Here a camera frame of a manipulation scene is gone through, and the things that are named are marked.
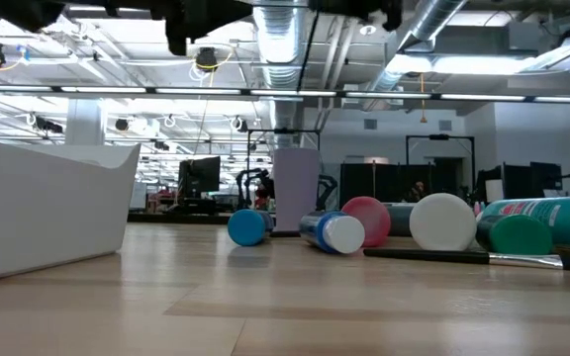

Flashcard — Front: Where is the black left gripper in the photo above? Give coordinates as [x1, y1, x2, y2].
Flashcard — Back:
[153, 0, 266, 44]

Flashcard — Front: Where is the lilac plastic cup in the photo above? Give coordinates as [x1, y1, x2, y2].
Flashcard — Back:
[272, 146, 322, 233]

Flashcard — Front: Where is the red paint bottle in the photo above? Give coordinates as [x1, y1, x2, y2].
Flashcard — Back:
[340, 196, 392, 248]

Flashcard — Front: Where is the small light blue paint bottle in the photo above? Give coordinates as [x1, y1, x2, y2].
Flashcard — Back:
[227, 209, 275, 247]

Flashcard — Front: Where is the dark grey paint bottle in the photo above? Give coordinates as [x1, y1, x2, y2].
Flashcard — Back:
[386, 204, 415, 237]

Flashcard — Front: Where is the small royal blue paint bottle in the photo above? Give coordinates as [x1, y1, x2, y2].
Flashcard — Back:
[298, 211, 366, 255]

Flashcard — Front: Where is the large white paint bottle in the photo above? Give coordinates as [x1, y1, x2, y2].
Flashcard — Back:
[409, 192, 478, 252]

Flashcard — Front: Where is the white plastic bin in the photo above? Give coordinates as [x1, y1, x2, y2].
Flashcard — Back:
[0, 136, 142, 286]

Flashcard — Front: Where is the black flat-bristle paintbrush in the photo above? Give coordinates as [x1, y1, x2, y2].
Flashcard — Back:
[362, 246, 570, 272]

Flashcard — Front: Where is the small green paint bottle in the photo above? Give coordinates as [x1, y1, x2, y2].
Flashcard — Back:
[475, 213, 554, 256]

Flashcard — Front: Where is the large turquoise paint bottle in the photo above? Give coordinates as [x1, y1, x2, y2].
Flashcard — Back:
[477, 195, 570, 263]

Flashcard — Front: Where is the black background monitor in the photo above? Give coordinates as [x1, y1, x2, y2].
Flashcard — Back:
[177, 155, 222, 200]

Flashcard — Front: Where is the long ceiling light strip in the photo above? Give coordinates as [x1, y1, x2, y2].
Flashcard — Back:
[0, 82, 570, 105]

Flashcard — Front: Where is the white room column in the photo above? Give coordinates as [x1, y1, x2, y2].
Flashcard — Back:
[64, 98, 107, 147]

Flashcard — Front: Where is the black room partition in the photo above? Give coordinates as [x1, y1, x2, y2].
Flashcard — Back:
[338, 161, 475, 208]

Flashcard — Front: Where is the person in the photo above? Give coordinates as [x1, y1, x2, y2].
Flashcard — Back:
[410, 180, 428, 203]

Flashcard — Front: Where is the white lampshade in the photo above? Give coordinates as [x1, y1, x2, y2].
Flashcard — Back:
[485, 178, 506, 203]

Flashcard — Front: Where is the black office monitor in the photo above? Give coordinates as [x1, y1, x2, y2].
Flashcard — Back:
[529, 161, 563, 199]

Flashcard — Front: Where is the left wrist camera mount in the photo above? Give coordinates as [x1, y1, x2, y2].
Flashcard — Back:
[165, 19, 188, 57]

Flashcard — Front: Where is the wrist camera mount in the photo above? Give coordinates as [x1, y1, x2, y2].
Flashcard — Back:
[165, 19, 188, 57]
[382, 8, 405, 33]

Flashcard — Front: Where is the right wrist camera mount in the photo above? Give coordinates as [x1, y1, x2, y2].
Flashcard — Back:
[382, 8, 405, 33]

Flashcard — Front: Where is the ribbed silver ceiling duct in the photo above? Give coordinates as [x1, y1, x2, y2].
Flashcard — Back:
[252, 0, 312, 149]

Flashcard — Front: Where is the slanted silver ceiling duct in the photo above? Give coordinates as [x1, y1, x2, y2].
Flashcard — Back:
[363, 0, 469, 95]

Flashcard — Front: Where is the orange hanging cord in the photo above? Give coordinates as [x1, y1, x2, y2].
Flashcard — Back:
[419, 72, 428, 125]

